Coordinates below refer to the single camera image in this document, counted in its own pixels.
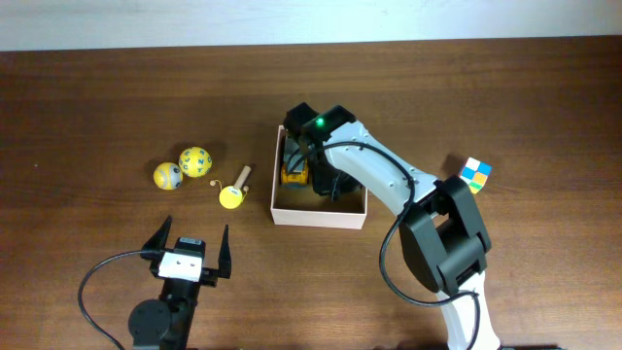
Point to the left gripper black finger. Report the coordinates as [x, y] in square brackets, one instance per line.
[224, 258]
[156, 244]

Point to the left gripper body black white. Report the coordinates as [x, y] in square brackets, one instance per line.
[207, 276]

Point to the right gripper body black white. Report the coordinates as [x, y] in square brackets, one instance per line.
[325, 181]

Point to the yellow grey dump truck toy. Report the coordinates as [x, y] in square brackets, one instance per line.
[294, 170]

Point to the yellow wooden rattle drum toy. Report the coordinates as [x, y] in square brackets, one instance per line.
[232, 196]

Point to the yellow and grey ball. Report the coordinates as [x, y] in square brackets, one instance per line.
[168, 176]

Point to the yellow ball with blue letters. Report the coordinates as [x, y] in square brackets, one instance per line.
[195, 162]

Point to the colourful puzzle cube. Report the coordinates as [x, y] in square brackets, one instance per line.
[475, 174]

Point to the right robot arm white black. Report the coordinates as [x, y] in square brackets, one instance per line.
[443, 238]

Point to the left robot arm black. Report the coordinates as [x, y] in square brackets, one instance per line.
[164, 322]

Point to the white cardboard box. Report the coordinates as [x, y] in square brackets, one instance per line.
[304, 208]

